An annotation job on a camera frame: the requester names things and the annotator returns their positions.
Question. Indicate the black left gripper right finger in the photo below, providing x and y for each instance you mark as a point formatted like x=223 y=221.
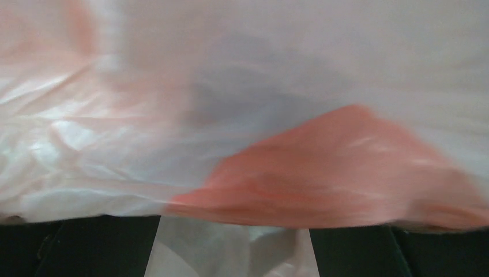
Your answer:
x=390 y=252

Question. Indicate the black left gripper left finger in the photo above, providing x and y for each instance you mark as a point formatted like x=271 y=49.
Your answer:
x=101 y=246

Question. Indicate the pink plastic bag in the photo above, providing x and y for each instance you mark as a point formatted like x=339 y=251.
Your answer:
x=243 y=124

